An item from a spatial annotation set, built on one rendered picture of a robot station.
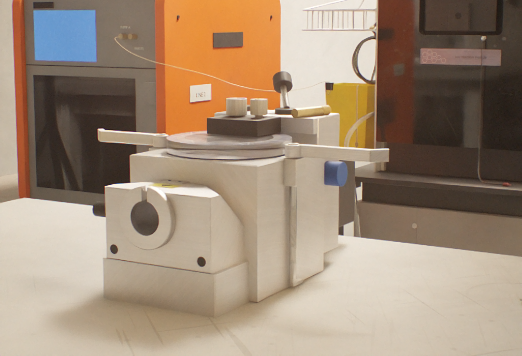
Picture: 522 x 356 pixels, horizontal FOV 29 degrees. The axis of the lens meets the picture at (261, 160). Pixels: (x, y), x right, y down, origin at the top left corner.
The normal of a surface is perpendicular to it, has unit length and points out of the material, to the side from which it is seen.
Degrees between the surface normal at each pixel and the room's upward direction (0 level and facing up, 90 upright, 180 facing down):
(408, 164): 90
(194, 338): 0
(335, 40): 90
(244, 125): 90
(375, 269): 0
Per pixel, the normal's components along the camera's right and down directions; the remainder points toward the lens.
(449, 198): -0.50, 0.12
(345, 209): 0.86, 0.07
